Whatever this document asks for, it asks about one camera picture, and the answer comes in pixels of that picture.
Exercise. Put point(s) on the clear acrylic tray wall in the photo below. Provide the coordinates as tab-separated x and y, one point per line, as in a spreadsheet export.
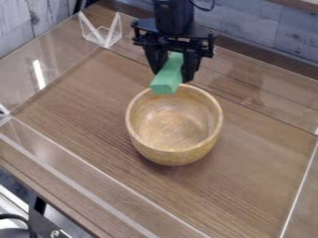
104	206

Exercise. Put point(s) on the green rectangular stick block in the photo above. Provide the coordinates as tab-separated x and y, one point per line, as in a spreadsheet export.
168	78

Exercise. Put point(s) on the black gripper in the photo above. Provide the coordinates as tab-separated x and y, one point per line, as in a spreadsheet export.
171	31

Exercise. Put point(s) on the wooden bowl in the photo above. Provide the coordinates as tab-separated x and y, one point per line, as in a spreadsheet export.
173	128

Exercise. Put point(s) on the black metal table frame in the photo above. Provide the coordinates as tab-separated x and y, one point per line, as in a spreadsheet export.
42	226

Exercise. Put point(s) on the clear acrylic corner bracket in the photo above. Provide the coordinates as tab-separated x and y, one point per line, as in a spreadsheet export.
101	36

